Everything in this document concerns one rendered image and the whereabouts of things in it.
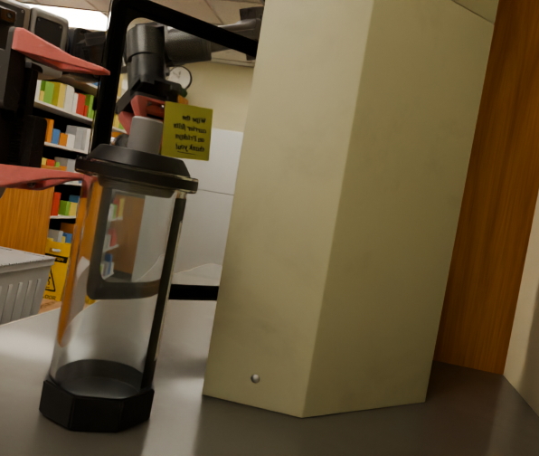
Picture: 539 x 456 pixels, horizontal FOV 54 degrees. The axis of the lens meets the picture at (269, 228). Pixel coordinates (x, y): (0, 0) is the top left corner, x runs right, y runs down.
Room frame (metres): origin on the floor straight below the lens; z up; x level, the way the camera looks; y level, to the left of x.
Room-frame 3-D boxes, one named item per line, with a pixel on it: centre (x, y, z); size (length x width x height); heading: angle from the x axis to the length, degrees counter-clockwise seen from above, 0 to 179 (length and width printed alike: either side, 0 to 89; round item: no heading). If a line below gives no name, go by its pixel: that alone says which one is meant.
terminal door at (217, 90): (0.78, 0.12, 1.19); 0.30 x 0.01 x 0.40; 127
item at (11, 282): (2.64, 1.37, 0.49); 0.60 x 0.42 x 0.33; 170
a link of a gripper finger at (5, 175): (0.50, 0.22, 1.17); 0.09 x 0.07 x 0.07; 80
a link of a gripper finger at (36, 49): (0.50, 0.22, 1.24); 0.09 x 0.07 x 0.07; 80
